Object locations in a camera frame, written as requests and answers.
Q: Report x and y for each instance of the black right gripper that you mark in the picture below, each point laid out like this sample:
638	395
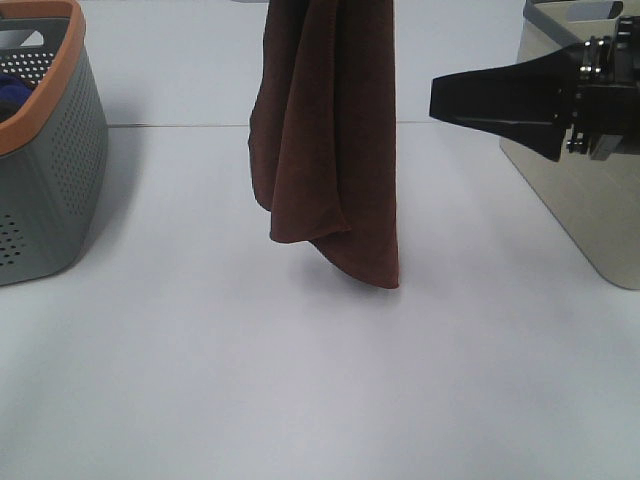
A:
592	87

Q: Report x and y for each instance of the brown towel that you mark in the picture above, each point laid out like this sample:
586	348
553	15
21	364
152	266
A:
322	141

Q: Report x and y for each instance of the beige basket grey rim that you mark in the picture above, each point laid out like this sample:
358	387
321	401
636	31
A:
596	202

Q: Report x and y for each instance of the grey perforated basket orange rim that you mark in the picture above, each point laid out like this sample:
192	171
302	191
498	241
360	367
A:
53	145

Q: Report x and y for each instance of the blue cloth in basket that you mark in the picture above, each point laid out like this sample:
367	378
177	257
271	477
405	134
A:
15	91

